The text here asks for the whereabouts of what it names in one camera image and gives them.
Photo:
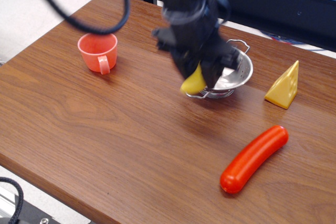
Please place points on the dark blue metal frame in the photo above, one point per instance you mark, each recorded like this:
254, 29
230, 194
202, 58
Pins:
308, 21

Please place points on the pink plastic cup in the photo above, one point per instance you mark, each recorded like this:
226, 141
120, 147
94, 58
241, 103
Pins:
99, 52

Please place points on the yellow plastic cheese wedge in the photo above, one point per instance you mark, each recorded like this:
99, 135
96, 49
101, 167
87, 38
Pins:
285, 88

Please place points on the black base with screw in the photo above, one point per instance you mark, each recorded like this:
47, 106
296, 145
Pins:
28, 212

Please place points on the small steel colander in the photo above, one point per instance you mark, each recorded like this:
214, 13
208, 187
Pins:
230, 79

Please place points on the yellow plastic banana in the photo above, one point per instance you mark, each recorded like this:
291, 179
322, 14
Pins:
195, 83

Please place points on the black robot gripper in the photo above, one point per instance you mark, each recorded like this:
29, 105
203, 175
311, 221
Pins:
197, 41

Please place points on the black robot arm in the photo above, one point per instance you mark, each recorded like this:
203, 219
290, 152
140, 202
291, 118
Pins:
184, 11

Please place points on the red plastic sausage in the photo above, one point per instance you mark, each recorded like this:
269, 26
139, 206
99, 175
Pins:
251, 157

